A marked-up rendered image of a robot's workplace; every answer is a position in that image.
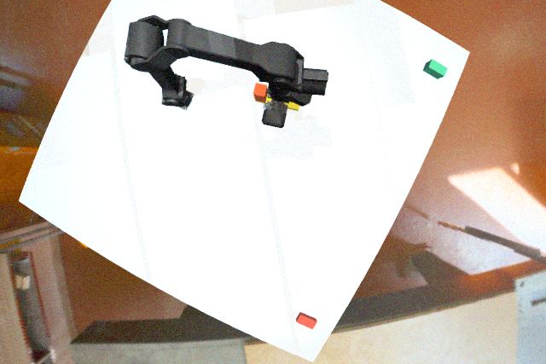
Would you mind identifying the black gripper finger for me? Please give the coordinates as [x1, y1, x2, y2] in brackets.
[265, 101, 288, 113]

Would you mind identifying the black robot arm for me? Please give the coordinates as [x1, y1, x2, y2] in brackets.
[124, 15, 328, 111]

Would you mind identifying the green rectangular block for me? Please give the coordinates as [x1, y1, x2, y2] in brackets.
[422, 59, 448, 79]

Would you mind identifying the small red block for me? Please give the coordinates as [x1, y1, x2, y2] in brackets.
[296, 312, 317, 329]

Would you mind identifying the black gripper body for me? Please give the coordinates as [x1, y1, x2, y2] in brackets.
[262, 85, 291, 128]

